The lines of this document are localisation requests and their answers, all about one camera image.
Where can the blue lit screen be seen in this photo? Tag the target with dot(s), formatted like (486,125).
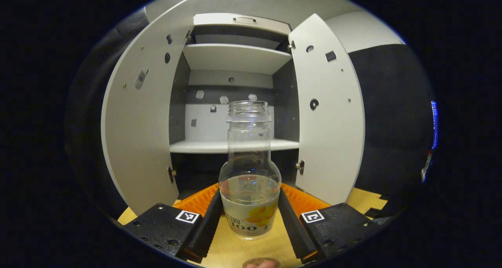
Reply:
(434,123)

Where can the white cabinet drawer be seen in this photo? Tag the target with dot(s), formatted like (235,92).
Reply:
(215,20)

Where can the round brown coaster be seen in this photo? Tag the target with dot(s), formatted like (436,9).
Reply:
(271,260)

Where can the clear glass bottle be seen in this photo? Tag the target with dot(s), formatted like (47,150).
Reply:
(251,205)

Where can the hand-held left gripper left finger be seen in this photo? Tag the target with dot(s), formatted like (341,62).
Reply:
(210,225)

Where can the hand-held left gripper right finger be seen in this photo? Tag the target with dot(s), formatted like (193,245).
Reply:
(292,225)

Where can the metal door hinge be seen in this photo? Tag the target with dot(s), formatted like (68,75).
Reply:
(171,174)
(291,45)
(301,166)
(188,34)

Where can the white cabinet door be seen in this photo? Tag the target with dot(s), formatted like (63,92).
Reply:
(145,142)
(329,142)

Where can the white cabinet shelf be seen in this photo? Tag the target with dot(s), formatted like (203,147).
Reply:
(196,146)
(235,58)

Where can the black backdrop cloth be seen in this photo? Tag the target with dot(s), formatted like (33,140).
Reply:
(392,123)

